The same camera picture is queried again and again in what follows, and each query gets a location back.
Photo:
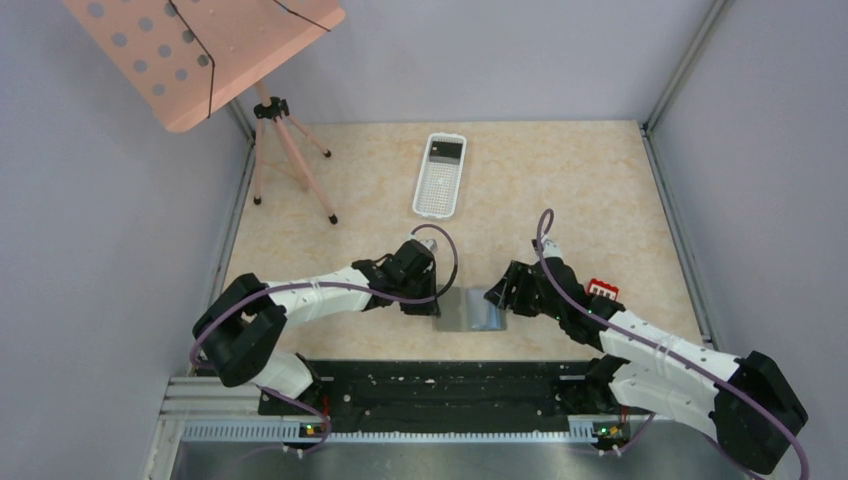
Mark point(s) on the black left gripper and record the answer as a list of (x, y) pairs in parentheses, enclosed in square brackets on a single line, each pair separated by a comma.
[(429, 276)]

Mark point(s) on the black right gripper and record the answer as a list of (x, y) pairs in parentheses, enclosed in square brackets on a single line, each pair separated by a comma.
[(503, 293)]

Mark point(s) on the grey card holder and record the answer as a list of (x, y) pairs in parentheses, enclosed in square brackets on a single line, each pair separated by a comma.
[(464, 310)]

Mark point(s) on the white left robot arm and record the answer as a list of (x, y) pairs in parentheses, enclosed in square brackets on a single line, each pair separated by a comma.
[(238, 334)]

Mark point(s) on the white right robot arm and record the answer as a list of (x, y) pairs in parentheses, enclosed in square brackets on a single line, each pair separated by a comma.
[(744, 404)]

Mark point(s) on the black card in tray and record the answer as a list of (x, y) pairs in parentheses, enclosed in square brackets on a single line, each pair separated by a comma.
[(446, 151)]

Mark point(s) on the white perforated plastic tray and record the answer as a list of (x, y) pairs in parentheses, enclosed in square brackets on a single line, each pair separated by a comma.
[(437, 187)]

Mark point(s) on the pink music stand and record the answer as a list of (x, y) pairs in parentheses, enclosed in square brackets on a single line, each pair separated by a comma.
[(189, 59)]

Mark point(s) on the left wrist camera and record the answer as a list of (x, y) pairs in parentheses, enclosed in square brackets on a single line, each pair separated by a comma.
[(430, 244)]

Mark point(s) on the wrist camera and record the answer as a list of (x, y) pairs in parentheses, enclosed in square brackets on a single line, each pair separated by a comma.
[(430, 244), (549, 249)]

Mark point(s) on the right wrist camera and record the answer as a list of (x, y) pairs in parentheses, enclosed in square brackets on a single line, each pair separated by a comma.
[(549, 249)]

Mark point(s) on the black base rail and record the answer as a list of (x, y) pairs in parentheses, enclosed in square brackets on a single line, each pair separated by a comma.
[(458, 397)]

